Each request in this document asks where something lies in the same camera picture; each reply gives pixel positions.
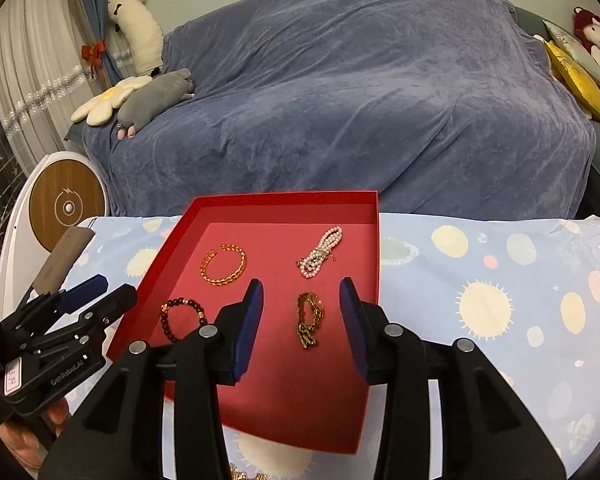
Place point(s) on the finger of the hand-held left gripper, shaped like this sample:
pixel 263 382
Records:
pixel 110 307
pixel 85 290

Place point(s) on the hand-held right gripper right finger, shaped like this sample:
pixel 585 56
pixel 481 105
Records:
pixel 352 332

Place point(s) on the white sheer curtain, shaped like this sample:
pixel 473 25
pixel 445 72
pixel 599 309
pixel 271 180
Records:
pixel 30 60

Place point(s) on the gold shiny cushion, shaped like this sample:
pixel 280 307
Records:
pixel 575 77

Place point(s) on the silver shiny cushion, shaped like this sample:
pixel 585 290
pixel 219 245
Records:
pixel 565 37

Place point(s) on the red monkey plush toy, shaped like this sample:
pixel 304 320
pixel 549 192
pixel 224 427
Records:
pixel 592 32

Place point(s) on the white cow plush toy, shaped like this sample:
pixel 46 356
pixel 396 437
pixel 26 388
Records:
pixel 140 30

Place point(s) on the red cardboard box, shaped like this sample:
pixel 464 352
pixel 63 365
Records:
pixel 280 395

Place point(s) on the blue plush sofa blanket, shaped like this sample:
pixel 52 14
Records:
pixel 330 85

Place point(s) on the grey plush toy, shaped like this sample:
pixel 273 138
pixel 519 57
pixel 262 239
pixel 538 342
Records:
pixel 150 97

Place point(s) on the person's left hand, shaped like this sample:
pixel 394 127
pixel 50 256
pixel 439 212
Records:
pixel 20 447

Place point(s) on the silver tinsel garland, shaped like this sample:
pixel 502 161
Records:
pixel 45 91

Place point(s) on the planet print blue tablecloth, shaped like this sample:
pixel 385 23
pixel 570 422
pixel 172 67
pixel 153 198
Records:
pixel 480 270

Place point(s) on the flower shaped cushion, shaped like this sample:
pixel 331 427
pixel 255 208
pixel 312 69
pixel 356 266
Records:
pixel 100 105

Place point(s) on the red bow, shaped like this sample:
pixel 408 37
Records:
pixel 94 52

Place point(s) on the white round wood-faced appliance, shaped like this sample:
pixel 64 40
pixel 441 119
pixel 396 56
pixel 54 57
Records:
pixel 70 180

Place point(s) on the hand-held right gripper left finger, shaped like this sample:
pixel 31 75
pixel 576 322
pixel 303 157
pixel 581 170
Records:
pixel 245 332

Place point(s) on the grey rectangular case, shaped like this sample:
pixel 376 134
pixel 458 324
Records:
pixel 60 260

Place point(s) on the blue curtain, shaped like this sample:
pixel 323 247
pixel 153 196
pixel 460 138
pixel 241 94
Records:
pixel 95 0

